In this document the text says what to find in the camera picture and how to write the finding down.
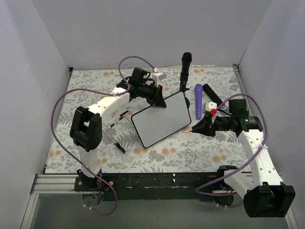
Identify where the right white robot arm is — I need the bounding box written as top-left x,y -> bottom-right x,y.
192,99 -> 295,218

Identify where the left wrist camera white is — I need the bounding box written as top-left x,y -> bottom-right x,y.
151,67 -> 166,87

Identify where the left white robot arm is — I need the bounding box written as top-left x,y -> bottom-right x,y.
70,84 -> 166,191

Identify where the black microphone on stand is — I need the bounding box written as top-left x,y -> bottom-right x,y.
180,52 -> 192,92

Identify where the wire whiteboard easel stand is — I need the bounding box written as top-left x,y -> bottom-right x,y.
104,110 -> 131,154

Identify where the black round microphone stand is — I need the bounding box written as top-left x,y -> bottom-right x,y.
179,82 -> 190,109

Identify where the small black-framed whiteboard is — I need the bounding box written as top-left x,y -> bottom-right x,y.
131,92 -> 192,148

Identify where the floral patterned table mat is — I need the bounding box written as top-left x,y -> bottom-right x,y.
44,69 -> 247,174

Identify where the black handheld microphone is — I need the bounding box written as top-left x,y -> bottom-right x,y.
202,83 -> 222,106

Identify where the purple microphone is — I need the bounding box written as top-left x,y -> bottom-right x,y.
194,84 -> 203,120

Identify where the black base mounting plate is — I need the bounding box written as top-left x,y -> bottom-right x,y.
73,173 -> 245,202

